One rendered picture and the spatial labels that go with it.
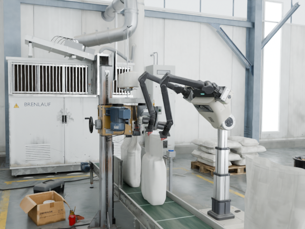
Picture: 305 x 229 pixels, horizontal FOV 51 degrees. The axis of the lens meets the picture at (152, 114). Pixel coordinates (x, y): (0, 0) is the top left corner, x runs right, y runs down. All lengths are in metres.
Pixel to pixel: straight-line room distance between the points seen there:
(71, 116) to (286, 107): 6.47
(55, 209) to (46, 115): 2.46
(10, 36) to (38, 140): 2.16
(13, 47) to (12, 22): 0.49
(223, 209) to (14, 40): 5.16
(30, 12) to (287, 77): 7.09
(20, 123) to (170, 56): 3.98
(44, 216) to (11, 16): 4.27
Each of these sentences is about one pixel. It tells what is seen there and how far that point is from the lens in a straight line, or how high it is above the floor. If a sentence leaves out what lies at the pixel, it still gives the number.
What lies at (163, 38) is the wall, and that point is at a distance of 8.11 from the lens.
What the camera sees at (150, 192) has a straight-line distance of 3.22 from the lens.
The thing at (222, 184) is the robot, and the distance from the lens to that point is 3.26.
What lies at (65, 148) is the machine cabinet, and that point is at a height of 0.48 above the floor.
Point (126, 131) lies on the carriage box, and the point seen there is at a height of 1.06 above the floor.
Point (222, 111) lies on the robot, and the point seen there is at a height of 1.30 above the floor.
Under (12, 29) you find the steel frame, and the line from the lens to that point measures 6.99.
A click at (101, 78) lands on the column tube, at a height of 1.62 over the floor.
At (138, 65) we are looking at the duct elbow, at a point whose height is 2.09.
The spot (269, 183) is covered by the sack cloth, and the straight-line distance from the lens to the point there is 1.78.
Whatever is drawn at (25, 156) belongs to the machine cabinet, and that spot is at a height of 0.38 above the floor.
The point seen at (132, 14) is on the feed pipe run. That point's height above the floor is 2.87.
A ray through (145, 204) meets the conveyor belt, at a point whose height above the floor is 0.38.
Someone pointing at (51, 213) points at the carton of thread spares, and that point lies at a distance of 3.97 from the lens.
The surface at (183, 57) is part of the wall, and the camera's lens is 8.29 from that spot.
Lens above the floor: 1.43
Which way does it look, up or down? 3 degrees down
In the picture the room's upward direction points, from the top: straight up
